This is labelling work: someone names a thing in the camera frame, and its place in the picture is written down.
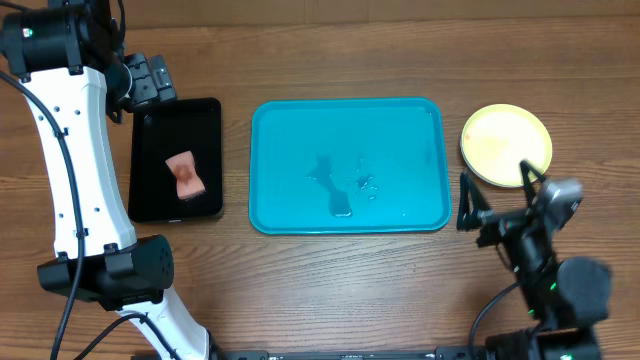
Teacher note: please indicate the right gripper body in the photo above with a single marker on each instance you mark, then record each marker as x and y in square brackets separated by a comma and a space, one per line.
[531, 240]

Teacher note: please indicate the black rectangular tray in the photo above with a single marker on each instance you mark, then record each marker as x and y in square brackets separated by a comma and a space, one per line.
[185, 125]

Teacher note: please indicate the yellow-green plate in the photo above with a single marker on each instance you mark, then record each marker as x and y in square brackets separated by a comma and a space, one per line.
[496, 138]

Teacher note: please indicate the pink sponge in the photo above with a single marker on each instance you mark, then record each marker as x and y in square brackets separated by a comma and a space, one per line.
[188, 183]

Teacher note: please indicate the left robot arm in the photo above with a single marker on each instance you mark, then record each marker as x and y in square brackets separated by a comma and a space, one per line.
[68, 59]

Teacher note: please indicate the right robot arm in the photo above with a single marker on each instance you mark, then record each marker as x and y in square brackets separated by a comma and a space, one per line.
[566, 298]

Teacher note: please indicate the teal serving tray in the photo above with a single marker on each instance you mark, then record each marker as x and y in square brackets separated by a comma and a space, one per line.
[348, 166]

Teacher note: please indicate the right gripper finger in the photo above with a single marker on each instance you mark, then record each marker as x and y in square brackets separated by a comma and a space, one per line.
[529, 175]
[473, 207]

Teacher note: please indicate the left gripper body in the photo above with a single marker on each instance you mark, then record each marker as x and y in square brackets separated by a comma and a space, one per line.
[136, 84]

